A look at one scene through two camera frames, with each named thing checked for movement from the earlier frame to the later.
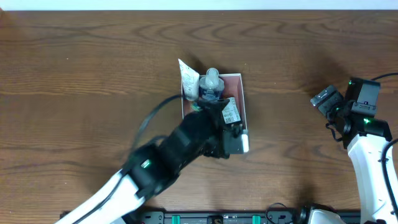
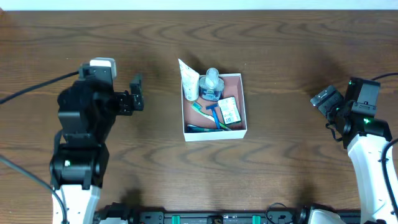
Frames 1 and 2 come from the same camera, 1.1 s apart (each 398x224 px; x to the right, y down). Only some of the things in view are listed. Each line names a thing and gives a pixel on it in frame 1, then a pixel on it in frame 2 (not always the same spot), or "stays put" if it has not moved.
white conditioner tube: x=191 y=81 stays put
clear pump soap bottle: x=211 y=86 stays put
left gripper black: x=218 y=123 -> x=127 y=101
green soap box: x=231 y=112 stays put
